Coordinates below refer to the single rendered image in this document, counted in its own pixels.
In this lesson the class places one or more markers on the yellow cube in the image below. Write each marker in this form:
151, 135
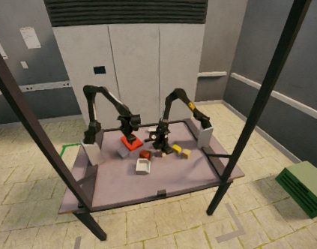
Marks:
176, 148

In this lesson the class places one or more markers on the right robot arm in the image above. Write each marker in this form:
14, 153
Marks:
162, 130

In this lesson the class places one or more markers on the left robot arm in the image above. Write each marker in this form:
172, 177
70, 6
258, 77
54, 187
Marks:
94, 126

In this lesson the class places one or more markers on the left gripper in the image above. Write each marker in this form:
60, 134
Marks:
130, 137

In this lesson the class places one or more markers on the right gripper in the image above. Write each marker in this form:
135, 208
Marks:
166, 149

